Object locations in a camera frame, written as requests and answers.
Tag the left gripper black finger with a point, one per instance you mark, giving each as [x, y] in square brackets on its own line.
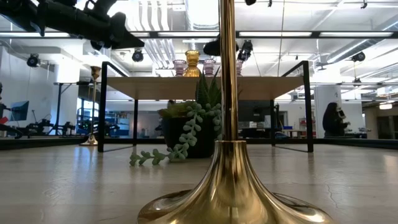
[127, 39]

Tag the dark monitor screen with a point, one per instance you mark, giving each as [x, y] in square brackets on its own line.
[255, 112]

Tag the black pole stand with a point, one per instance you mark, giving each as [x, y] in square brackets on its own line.
[58, 105]

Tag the lit ceiling lamp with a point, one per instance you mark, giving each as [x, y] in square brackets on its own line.
[385, 106]

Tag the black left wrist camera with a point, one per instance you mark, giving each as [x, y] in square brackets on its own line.
[102, 6]

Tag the blue storage rack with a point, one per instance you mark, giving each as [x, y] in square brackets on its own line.
[121, 124]

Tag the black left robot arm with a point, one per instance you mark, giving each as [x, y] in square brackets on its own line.
[18, 12]

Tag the wooden shelf with black frame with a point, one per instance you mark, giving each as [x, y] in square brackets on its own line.
[149, 87]

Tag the large gold candlestick wide base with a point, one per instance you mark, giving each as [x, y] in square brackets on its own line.
[230, 186]

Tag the blue computer monitor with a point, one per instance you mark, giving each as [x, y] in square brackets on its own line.
[19, 110]

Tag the black ceiling spotlight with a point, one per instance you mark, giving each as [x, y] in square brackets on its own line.
[137, 55]
[246, 51]
[33, 60]
[358, 57]

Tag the black background robot arm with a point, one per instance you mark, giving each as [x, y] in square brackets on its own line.
[40, 127]

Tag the black overhead frame beam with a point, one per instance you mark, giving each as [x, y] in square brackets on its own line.
[315, 34]

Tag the person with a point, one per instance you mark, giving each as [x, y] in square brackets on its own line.
[331, 123]

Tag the amber glass candle holder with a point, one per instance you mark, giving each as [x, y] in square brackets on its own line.
[192, 67]

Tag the pink glass candle holder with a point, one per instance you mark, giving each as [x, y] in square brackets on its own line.
[239, 68]
[179, 67]
[209, 67]

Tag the white LED light strip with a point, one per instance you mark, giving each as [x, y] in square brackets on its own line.
[59, 34]
[357, 34]
[140, 34]
[188, 34]
[275, 34]

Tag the succulent plants in black pot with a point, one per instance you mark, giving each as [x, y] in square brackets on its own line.
[186, 137]

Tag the slim gold candlestick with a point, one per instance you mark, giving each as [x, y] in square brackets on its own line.
[93, 105]

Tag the silver ceiling air duct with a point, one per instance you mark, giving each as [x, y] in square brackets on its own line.
[202, 14]

